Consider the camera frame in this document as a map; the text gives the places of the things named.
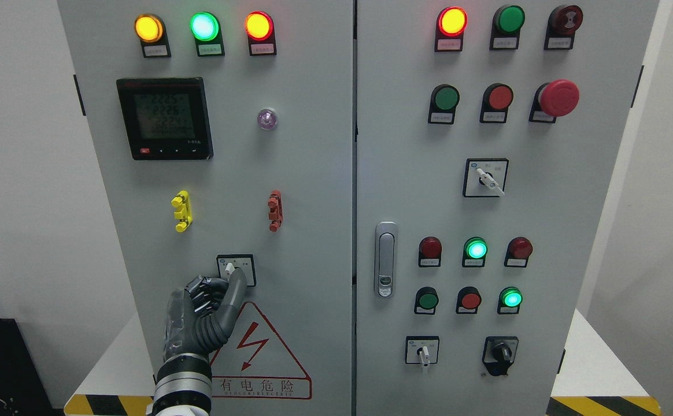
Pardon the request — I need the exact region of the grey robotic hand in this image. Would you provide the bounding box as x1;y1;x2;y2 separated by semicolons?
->
163;264;247;361

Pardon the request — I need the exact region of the white rotary selector switch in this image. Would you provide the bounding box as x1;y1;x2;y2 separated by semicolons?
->
405;336;440;367
463;158;510;198
216;254;257;287

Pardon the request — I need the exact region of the yellow indicator light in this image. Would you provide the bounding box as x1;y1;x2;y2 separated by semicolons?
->
135;13;172;58

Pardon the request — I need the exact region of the red electric hazard warning sticker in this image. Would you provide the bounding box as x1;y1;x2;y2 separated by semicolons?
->
210;301;312;400

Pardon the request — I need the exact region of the yellow terminal connector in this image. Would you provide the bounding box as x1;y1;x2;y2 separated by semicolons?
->
171;190;192;233

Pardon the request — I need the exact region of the red terminal connector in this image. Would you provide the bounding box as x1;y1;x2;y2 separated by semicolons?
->
267;190;283;232

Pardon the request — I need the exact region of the grey left cabinet door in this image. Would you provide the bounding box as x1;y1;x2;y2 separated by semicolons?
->
58;1;353;415

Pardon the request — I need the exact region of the grey cabinet door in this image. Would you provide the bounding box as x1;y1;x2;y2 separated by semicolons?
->
355;1;659;415
58;1;353;415

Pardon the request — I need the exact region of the black digital power meter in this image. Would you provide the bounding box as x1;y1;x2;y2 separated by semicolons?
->
116;77;214;161

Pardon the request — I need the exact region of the green push button lower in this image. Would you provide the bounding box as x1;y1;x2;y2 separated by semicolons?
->
414;287;439;314

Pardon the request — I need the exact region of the green push button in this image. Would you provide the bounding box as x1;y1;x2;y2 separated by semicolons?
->
489;5;525;51
414;287;439;314

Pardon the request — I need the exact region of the dark red indicator light left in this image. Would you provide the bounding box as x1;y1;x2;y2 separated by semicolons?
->
418;236;442;267

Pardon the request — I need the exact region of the dark red indicator light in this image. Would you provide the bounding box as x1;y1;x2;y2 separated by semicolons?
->
505;236;533;268
418;236;442;267

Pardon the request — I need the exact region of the red push button lower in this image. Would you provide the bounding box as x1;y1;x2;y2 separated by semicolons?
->
456;287;482;314

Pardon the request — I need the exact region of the lit green indicator light middle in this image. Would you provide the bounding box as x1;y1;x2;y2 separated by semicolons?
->
463;236;488;267

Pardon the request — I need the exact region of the green indicator light top left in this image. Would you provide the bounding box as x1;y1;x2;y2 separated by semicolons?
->
189;12;225;57

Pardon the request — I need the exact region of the red-orange indicator light top left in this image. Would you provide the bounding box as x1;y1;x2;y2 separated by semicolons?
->
244;10;278;56

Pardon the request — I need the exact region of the lit green button lower right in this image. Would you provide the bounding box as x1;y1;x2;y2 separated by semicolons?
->
496;287;523;314

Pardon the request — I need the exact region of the dark red indicator light right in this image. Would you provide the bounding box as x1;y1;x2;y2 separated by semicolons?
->
505;236;533;268

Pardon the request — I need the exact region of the green push button second row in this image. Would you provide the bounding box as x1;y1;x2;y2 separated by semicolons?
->
427;84;459;125

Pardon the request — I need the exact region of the grey right cabinet door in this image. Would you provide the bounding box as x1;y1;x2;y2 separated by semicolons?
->
355;1;659;415

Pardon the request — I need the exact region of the red push button second row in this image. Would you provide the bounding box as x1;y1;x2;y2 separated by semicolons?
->
479;83;514;124

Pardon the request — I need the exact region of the lit red indicator light right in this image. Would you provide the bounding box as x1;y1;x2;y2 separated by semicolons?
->
434;6;468;53

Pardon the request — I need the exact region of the white platform with hazard stripes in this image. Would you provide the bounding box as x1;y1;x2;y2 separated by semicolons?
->
64;311;662;415

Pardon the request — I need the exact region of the red mushroom emergency stop button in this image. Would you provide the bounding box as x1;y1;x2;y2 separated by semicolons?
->
528;79;580;124

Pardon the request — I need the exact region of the green push button top right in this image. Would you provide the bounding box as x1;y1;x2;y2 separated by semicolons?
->
489;5;525;51

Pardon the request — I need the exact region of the dark red buzzer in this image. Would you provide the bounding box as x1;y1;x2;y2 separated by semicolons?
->
543;5;584;50

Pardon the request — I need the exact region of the silver cabinet door handle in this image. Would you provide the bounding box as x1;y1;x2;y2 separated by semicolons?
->
374;221;398;298

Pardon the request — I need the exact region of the black rotary knob switch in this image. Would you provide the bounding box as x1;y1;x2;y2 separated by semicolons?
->
482;336;519;377

